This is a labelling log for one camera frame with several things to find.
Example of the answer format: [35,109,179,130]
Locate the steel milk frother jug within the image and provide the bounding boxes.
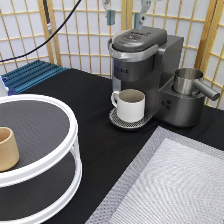
[173,68,220,101]

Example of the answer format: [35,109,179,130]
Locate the blue ribbed metal block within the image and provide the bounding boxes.
[2,60,66,95]

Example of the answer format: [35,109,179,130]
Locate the tan wooden cup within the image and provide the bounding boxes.
[0,127,19,172]

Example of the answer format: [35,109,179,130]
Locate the grey pod coffee machine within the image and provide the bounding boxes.
[108,27,204,130]

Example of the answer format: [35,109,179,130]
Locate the grey woven placemat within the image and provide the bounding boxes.
[85,127,224,224]

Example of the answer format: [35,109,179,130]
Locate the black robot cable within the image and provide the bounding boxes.
[0,0,82,64]

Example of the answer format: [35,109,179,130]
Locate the wooden shoji folding screen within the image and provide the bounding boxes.
[0,0,224,110]

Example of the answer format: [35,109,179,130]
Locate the white two-tier round shelf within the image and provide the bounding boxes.
[0,94,82,224]

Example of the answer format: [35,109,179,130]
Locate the white ceramic mug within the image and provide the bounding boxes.
[111,89,145,123]

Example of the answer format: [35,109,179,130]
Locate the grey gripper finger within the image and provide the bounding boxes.
[134,0,151,30]
[101,0,116,26]

